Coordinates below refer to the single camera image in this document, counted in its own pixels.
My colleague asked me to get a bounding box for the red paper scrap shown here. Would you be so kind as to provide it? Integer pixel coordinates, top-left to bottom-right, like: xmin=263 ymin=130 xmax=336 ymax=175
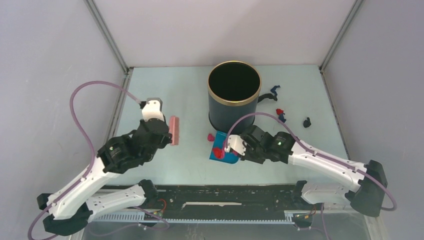
xmin=275 ymin=108 xmax=285 ymax=116
xmin=212 ymin=147 xmax=226 ymax=160

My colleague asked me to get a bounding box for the grey slotted cable duct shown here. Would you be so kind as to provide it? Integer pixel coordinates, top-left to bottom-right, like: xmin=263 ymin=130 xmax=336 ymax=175
xmin=89 ymin=211 xmax=296 ymax=225

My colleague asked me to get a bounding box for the small electronics board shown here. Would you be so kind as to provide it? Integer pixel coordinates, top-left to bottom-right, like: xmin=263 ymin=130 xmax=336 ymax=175
xmin=293 ymin=214 xmax=313 ymax=221
xmin=143 ymin=213 xmax=159 ymax=222

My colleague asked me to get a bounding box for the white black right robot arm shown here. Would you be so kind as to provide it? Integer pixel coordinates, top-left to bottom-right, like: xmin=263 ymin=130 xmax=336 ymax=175
xmin=225 ymin=125 xmax=388 ymax=218

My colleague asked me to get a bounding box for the blue paper scrap far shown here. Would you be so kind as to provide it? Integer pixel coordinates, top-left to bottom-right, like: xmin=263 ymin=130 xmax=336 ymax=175
xmin=270 ymin=85 xmax=281 ymax=96

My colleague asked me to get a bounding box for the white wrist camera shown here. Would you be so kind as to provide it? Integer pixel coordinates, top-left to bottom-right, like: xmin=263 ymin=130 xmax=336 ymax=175
xmin=224 ymin=134 xmax=247 ymax=156
xmin=139 ymin=97 xmax=166 ymax=122

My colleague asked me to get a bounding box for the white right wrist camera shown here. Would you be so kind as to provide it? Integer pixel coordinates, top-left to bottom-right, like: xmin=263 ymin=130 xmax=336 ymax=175
xmin=224 ymin=134 xmax=247 ymax=156

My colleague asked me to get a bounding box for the red paper scrap centre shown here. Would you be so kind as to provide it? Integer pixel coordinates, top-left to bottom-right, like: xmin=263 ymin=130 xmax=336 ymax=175
xmin=212 ymin=147 xmax=226 ymax=160

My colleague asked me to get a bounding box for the right aluminium frame post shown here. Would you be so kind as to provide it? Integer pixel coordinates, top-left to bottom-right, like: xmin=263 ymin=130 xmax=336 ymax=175
xmin=319 ymin=0 xmax=365 ymax=74

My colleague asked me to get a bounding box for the pink hand brush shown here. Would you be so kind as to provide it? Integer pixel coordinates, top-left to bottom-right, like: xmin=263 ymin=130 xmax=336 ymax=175
xmin=169 ymin=115 xmax=180 ymax=146

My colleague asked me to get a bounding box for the small electronics board left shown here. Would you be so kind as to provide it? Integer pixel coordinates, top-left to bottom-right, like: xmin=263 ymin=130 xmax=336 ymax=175
xmin=143 ymin=213 xmax=159 ymax=222

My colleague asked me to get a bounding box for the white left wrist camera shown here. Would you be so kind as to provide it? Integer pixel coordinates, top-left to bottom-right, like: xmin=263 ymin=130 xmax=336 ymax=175
xmin=139 ymin=97 xmax=166 ymax=122

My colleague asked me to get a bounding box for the black mounting base plate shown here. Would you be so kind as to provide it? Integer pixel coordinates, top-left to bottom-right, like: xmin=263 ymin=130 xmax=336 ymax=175
xmin=140 ymin=184 xmax=321 ymax=222

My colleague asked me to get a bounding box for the small electronics board right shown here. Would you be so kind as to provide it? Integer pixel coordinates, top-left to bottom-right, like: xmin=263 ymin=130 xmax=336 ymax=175
xmin=293 ymin=214 xmax=313 ymax=221

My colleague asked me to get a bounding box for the small pink paper scrap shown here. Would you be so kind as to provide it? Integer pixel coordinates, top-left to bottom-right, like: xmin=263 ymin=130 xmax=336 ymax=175
xmin=207 ymin=133 xmax=216 ymax=142

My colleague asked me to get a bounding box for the aluminium frame post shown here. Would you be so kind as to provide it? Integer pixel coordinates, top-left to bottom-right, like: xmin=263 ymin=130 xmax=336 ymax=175
xmin=84 ymin=0 xmax=130 ymax=74
xmin=319 ymin=0 xmax=365 ymax=74

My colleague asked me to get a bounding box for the blue dustpan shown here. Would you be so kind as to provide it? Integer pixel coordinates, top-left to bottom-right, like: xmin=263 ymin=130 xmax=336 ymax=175
xmin=209 ymin=131 xmax=239 ymax=164

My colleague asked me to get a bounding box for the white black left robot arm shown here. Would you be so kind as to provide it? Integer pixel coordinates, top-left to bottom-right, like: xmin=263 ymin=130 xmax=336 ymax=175
xmin=37 ymin=118 xmax=172 ymax=236

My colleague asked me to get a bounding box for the black paper scrap by bin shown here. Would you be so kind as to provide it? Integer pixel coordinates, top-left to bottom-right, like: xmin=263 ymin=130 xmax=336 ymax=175
xmin=257 ymin=93 xmax=278 ymax=103

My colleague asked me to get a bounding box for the left aluminium frame post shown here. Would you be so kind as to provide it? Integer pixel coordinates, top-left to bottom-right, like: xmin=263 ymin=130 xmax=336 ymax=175
xmin=84 ymin=0 xmax=130 ymax=74

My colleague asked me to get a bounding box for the dark blue paper scrap right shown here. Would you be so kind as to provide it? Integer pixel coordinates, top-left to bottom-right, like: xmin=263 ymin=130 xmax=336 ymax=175
xmin=278 ymin=113 xmax=287 ymax=123

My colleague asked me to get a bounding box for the red paper scrap right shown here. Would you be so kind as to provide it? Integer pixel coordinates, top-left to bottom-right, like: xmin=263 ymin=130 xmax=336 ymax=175
xmin=275 ymin=108 xmax=285 ymax=116

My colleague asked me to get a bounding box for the black paper scrap right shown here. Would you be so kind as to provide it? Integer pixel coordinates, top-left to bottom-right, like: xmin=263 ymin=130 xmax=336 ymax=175
xmin=303 ymin=117 xmax=312 ymax=128

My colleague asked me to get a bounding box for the dark blue gold-rimmed bin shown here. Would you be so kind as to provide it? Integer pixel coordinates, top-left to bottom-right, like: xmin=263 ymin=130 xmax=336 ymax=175
xmin=207 ymin=60 xmax=262 ymax=133

